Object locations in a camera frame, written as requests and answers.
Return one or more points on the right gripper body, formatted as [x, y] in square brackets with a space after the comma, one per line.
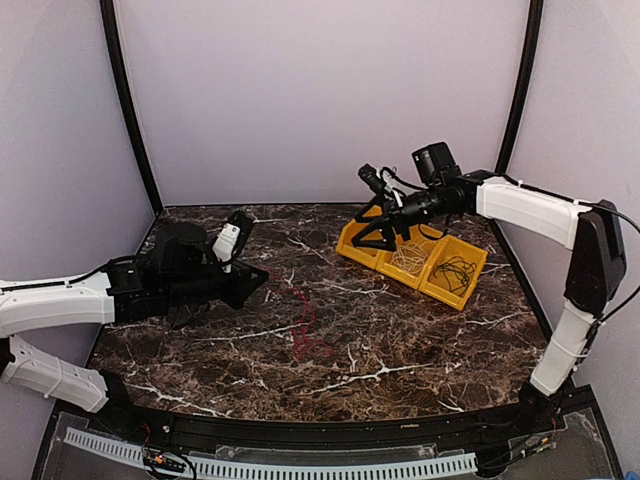
[393, 213]

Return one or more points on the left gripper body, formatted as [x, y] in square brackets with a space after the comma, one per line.
[187, 289]

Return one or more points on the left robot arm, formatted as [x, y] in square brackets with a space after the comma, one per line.
[183, 268]

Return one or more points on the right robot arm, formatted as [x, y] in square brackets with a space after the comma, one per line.
[590, 231]

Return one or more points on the yellow bin middle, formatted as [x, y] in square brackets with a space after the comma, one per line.
[408, 263]

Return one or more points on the yellow bin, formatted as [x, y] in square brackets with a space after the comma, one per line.
[453, 272]
[368, 257]
[408, 263]

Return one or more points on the yellow bin left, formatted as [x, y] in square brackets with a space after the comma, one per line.
[368, 257]

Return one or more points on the yellow bin right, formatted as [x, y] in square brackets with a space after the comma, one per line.
[453, 272]

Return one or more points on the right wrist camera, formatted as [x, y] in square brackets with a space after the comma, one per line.
[382, 181]

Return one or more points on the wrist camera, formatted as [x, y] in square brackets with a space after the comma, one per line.
[382, 181]
[232, 238]

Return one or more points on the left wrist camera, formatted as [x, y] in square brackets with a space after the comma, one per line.
[232, 238]

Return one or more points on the black front rail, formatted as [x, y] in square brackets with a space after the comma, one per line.
[483, 428]

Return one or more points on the white slotted cable duct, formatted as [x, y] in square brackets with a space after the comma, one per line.
[269, 464]

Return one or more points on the right black frame post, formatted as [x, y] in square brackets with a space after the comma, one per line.
[521, 88]

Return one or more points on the black frame post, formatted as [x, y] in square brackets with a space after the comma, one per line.
[124, 92]
[521, 88]

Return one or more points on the left black frame post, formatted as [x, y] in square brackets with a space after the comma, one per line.
[124, 92]

